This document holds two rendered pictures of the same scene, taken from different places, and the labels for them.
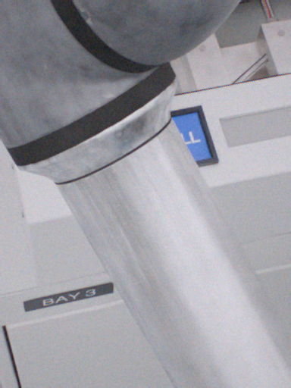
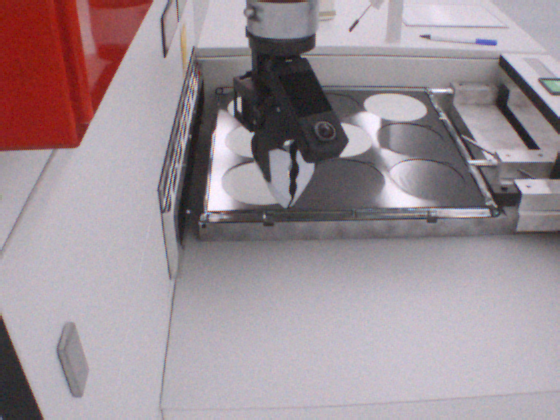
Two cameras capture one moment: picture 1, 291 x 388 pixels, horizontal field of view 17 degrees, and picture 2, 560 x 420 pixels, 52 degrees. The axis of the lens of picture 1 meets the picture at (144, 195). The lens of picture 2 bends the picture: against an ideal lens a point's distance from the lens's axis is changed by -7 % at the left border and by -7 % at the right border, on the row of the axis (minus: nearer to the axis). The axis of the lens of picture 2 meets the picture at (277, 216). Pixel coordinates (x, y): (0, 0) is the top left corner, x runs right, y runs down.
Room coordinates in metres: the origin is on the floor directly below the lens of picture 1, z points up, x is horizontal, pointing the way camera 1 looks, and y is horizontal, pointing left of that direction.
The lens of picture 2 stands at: (0.68, 0.67, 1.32)
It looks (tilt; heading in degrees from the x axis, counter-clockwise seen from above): 36 degrees down; 287
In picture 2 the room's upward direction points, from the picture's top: straight up
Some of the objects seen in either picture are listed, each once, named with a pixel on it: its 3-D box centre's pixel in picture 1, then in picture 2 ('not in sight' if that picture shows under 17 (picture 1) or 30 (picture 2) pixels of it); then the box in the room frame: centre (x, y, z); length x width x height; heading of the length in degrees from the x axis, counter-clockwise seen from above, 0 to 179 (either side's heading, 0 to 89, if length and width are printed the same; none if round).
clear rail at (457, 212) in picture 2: not in sight; (355, 215); (0.76, 0.07, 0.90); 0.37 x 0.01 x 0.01; 19
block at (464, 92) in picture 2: not in sight; (473, 92); (0.63, -0.36, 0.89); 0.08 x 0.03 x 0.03; 19
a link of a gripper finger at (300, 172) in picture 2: not in sight; (291, 163); (0.85, 0.06, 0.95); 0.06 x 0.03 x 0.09; 136
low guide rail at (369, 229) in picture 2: not in sight; (388, 224); (0.73, 0.00, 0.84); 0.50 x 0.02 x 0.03; 19
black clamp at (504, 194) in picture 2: not in sight; (502, 194); (0.59, -0.03, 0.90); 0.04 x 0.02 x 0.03; 19
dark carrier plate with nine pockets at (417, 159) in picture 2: not in sight; (336, 140); (0.83, -0.10, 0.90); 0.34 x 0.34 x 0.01; 19
